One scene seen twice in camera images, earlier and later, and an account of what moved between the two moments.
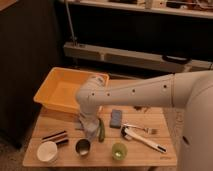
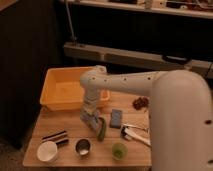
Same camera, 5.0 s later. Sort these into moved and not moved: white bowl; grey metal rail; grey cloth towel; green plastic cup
Moved: grey cloth towel
Not moved: green plastic cup; grey metal rail; white bowl
